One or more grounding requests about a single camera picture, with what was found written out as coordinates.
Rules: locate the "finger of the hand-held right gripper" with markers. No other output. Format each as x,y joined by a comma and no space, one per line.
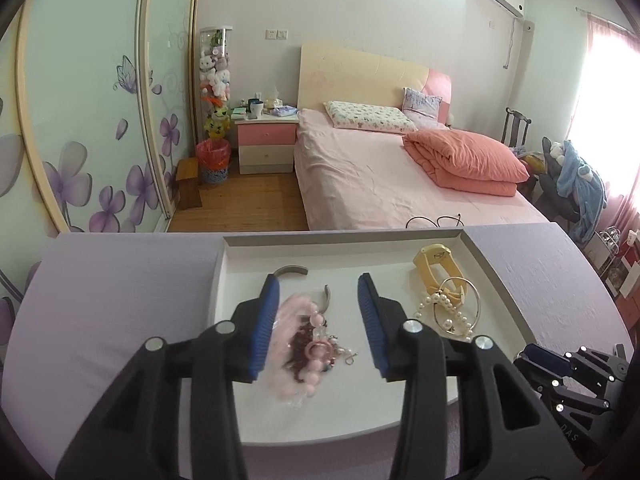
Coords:
545,357
575,400

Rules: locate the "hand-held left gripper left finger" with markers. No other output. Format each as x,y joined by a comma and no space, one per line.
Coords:
262,325

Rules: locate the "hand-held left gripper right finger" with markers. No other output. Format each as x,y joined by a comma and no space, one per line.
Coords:
372,325

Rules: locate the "small pearl cluster charm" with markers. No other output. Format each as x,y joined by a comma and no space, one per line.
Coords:
345,352

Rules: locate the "thin silver hoop bangle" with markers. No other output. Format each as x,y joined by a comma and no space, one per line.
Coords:
478,300

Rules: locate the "grey cardboard tray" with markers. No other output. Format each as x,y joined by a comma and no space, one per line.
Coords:
350,410

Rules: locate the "yellow wristwatch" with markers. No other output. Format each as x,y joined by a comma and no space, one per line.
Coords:
430,265

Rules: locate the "pink bed mattress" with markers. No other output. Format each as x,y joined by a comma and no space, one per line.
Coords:
360,175

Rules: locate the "small wooden stool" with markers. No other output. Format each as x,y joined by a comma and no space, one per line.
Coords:
187,175

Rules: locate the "blue bin with red bag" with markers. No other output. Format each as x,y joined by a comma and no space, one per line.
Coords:
212,160

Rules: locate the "pink and white nightstand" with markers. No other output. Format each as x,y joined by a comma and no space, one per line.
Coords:
265,150

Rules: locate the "blue plush robe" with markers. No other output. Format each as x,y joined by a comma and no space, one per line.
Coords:
580,180

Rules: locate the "folded orange duvet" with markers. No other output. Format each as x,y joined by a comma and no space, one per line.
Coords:
470,160

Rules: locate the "floral white pillow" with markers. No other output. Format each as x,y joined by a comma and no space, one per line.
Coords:
370,117

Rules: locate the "grey plush toy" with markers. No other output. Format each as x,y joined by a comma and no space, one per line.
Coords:
552,147

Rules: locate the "light blue cloth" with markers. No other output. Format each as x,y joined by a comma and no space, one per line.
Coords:
285,111

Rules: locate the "white mug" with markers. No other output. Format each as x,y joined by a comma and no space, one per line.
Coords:
256,108

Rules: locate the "tissue box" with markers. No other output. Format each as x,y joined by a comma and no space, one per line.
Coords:
274,102

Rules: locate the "purple patterned pillow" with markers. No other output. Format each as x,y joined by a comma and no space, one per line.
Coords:
422,105

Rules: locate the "dark wooden chair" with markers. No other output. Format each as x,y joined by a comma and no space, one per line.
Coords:
515,125

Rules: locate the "cream and pink headboard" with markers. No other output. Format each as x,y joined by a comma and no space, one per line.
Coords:
360,75

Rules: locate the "clear tube of plush toys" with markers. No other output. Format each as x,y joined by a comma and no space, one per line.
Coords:
215,70

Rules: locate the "floral sliding door wardrobe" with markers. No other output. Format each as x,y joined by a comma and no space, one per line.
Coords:
90,110

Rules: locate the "pink curtain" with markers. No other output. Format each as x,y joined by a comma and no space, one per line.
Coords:
600,35

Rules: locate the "white wall socket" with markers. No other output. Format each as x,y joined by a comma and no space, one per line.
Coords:
276,34

